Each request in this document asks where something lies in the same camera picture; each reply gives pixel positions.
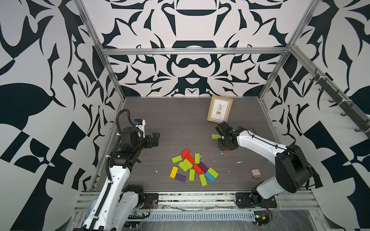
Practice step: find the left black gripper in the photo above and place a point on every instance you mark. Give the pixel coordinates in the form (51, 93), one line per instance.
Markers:
(149, 144)

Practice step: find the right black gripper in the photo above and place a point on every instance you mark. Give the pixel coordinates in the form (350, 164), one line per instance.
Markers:
(220, 147)

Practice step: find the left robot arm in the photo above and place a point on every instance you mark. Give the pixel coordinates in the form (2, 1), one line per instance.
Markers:
(119, 205)

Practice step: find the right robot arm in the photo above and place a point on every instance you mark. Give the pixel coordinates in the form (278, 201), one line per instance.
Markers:
(291, 167)

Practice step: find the lime block beside teal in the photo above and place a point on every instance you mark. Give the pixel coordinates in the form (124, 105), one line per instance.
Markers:
(213, 172)

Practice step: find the purple block centre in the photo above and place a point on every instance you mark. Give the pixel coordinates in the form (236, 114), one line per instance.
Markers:
(203, 167)

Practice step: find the purple block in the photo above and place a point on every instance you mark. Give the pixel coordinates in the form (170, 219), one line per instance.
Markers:
(203, 167)
(180, 178)

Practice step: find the red block pile middle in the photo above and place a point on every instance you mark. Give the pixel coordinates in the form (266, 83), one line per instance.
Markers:
(190, 158)

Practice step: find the yellow block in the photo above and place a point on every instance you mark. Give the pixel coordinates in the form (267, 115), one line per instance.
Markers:
(173, 172)

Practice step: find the pink beige small box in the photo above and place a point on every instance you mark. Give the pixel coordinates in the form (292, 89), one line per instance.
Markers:
(256, 174)

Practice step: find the lime block pair centre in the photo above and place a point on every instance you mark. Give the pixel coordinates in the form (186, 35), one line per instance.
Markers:
(185, 165)

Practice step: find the red block pile lower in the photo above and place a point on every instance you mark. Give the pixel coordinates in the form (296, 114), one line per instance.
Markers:
(198, 169)

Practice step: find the lime block bottom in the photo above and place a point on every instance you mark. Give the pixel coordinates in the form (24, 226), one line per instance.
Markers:
(202, 179)

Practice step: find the purple block lower left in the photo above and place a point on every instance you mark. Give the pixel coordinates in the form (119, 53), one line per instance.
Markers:
(180, 178)

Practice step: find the green circuit board left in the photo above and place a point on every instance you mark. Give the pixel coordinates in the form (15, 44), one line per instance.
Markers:
(139, 215)

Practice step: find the circuit board right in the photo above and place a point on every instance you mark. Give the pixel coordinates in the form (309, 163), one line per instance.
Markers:
(262, 218)

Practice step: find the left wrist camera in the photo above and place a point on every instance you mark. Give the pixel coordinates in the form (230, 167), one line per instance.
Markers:
(140, 127)

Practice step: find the wooden picture frame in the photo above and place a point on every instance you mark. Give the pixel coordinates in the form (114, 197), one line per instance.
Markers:
(219, 110)

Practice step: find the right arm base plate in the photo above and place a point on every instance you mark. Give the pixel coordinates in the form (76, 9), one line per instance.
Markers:
(254, 200)

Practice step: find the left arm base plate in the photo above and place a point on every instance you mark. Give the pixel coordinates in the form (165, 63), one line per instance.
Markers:
(150, 199)

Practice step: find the white cable duct strip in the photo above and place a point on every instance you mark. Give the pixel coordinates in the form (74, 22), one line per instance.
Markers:
(199, 216)

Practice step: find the aluminium front rail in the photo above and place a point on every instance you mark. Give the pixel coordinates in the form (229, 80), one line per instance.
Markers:
(187, 200)

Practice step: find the wall hook rail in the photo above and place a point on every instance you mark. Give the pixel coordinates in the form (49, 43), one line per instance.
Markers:
(347, 105)

